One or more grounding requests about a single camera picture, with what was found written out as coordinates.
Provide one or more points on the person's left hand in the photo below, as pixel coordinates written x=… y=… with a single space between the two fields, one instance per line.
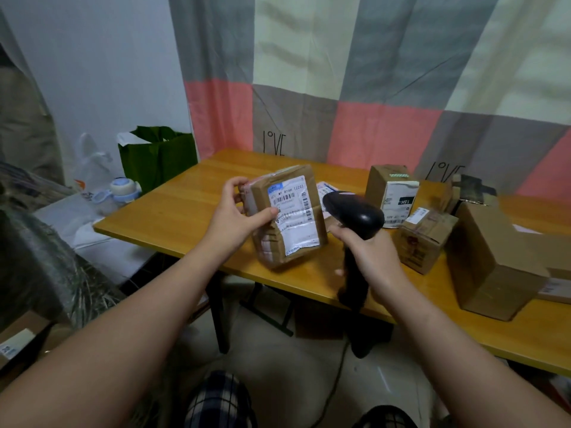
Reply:
x=229 y=227

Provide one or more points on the person's right hand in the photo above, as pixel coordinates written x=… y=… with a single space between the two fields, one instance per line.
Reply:
x=377 y=262

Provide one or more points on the person's right thumb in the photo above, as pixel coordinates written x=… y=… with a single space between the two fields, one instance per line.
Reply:
x=341 y=235

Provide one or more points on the person's left thumb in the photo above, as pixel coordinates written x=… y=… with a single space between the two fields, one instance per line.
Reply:
x=264 y=217

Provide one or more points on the black barcode scanner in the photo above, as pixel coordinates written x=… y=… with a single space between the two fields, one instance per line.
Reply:
x=352 y=213

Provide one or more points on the taped brown parcel white label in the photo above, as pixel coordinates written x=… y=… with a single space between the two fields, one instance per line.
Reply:
x=294 y=209

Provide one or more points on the person's right forearm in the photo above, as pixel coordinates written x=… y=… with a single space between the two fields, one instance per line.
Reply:
x=464 y=369

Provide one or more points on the person's left forearm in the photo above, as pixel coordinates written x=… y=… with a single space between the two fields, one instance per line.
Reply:
x=116 y=343

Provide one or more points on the flat parcel with white label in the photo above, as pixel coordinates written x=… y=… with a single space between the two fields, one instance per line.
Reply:
x=324 y=191

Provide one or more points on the upright cardboard box white label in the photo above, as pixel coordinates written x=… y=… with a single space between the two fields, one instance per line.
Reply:
x=395 y=196

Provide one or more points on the small taped cardboard box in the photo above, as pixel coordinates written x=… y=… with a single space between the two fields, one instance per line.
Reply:
x=421 y=240

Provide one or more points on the green paper bag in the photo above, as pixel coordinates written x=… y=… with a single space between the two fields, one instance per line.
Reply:
x=156 y=158

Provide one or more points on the dark open cardboard box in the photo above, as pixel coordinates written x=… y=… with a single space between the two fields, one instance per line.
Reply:
x=473 y=189

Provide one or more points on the white tape roll blue dispenser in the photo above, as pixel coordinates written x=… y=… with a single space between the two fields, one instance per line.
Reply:
x=122 y=189

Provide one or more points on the large plain cardboard box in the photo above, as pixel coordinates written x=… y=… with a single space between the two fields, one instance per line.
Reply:
x=490 y=262

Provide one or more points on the checked grey pink cream curtain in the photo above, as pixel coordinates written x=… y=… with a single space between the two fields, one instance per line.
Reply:
x=379 y=75

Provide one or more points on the white sheet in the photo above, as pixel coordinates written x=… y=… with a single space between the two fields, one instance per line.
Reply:
x=89 y=231

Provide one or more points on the clear plastic bag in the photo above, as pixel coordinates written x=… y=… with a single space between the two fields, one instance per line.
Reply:
x=91 y=160

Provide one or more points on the plaid trousers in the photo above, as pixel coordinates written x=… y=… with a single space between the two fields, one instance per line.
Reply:
x=218 y=401

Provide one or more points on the long flat cardboard box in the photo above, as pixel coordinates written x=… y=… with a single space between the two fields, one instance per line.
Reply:
x=555 y=258

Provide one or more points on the grey woven sack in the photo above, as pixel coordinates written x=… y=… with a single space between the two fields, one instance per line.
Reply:
x=40 y=267

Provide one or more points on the cardboard box with white label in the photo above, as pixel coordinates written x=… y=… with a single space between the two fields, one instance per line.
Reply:
x=18 y=341

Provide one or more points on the black table frame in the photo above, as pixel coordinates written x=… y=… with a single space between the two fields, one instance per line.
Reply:
x=218 y=316

